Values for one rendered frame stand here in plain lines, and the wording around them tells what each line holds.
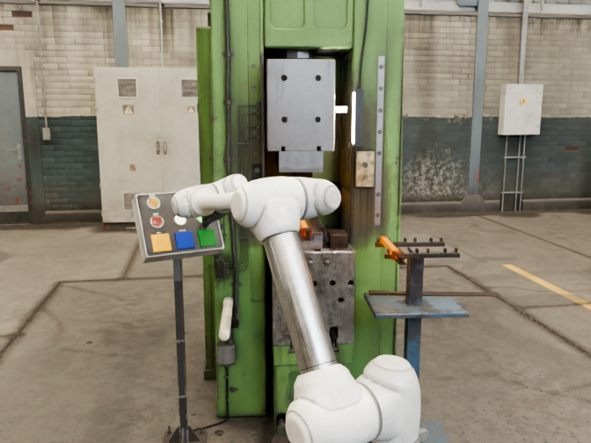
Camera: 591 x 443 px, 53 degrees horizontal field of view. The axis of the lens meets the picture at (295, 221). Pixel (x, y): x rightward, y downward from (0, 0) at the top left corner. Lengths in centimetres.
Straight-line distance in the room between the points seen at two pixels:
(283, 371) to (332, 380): 134
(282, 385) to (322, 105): 131
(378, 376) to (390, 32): 175
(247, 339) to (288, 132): 106
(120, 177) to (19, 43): 224
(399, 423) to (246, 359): 151
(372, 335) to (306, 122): 113
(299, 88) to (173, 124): 534
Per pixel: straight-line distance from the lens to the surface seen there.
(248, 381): 309
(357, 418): 155
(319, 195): 167
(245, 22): 281
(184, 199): 212
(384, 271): 296
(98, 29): 871
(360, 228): 288
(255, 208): 159
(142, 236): 249
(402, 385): 162
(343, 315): 277
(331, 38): 282
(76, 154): 873
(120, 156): 799
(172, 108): 789
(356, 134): 279
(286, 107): 264
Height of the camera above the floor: 154
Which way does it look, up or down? 11 degrees down
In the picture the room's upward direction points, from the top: straight up
